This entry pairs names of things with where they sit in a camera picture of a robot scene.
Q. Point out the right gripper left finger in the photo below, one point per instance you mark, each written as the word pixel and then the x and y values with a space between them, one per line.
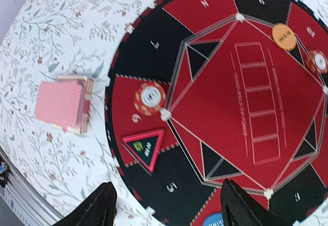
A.
pixel 99 208

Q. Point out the orange big blind button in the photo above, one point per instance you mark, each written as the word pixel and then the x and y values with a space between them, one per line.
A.
pixel 284 37

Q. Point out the red backed card deck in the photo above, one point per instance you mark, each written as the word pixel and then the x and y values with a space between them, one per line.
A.
pixel 65 103

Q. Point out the triangular all in marker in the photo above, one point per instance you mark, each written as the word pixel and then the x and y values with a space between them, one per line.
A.
pixel 144 147

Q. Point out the red chips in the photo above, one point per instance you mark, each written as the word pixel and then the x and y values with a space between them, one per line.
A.
pixel 149 98
pixel 316 61

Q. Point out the blue small blind button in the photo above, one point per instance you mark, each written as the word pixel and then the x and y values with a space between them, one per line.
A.
pixel 214 219

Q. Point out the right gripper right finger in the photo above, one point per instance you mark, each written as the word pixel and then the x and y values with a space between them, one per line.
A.
pixel 239 208

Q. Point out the round red black poker mat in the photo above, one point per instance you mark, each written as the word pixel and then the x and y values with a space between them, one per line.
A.
pixel 237 107

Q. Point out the front aluminium rail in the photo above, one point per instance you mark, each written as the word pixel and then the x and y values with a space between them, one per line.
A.
pixel 24 201

